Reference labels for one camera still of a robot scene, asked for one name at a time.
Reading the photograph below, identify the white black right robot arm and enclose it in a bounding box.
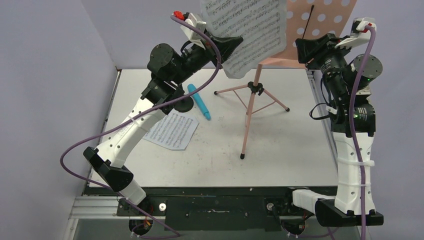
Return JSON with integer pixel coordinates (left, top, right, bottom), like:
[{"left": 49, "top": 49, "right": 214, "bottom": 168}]
[{"left": 282, "top": 33, "right": 384, "bottom": 227}]

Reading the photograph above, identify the aluminium mounting rail frame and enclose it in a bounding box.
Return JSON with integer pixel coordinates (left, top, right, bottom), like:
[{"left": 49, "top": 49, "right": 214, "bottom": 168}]
[{"left": 64, "top": 195, "right": 332, "bottom": 240}]

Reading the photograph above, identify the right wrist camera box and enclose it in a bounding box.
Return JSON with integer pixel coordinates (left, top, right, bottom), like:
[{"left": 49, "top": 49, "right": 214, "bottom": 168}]
[{"left": 335, "top": 17, "right": 376, "bottom": 50}]

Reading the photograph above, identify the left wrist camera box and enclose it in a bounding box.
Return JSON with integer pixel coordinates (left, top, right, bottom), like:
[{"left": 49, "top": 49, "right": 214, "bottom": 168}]
[{"left": 173, "top": 11, "right": 207, "bottom": 49}]

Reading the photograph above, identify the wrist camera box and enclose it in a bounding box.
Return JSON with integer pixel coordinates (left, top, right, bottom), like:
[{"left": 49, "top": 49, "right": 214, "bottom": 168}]
[
  {"left": 173, "top": 11, "right": 207, "bottom": 49},
  {"left": 335, "top": 17, "right": 376, "bottom": 50}
]

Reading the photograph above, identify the sheet music page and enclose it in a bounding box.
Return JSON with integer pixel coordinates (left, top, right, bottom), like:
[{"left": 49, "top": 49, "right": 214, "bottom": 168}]
[
  {"left": 143, "top": 110, "right": 199, "bottom": 151},
  {"left": 200, "top": 0, "right": 287, "bottom": 79}
]

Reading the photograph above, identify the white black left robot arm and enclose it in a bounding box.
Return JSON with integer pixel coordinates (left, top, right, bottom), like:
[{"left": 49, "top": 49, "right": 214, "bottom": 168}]
[{"left": 83, "top": 36, "right": 244, "bottom": 216}]

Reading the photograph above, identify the blue toy microphone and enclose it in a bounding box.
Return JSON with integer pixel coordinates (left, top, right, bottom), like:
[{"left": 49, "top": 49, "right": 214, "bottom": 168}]
[{"left": 187, "top": 84, "right": 212, "bottom": 121}]

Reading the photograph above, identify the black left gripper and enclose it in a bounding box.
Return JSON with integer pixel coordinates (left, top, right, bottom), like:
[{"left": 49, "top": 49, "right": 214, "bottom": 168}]
[{"left": 172, "top": 27, "right": 243, "bottom": 86}]

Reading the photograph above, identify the pink folding music stand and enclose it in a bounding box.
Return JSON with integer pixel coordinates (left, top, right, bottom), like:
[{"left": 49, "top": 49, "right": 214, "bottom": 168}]
[{"left": 213, "top": 0, "right": 359, "bottom": 161}]

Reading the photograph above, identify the black microphone desk stand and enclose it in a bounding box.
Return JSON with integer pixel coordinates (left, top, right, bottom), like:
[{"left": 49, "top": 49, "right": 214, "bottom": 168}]
[{"left": 173, "top": 97, "right": 194, "bottom": 113}]

